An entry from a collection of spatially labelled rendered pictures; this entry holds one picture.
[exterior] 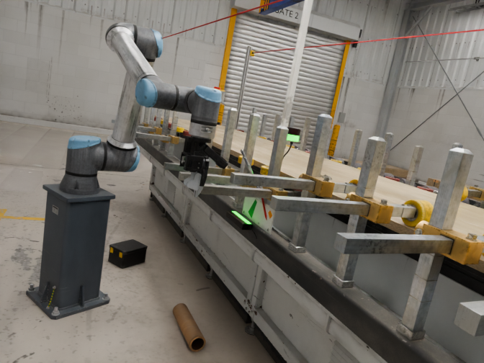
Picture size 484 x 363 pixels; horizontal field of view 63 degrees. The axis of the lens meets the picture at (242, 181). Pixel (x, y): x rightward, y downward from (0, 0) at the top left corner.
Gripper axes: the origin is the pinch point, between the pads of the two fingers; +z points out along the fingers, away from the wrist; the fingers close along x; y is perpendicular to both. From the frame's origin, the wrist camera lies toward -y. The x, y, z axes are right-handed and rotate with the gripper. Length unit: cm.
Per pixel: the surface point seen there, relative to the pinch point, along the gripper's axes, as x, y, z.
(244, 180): 26.5, -3.7, -11.9
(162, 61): -789, -162, -98
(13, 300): -80, 59, 83
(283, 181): 26.5, -17.0, -12.5
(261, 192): 1.5, -24.3, -2.5
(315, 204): 51, -11, -13
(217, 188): 1.5, -6.5, -2.9
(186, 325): -35, -18, 76
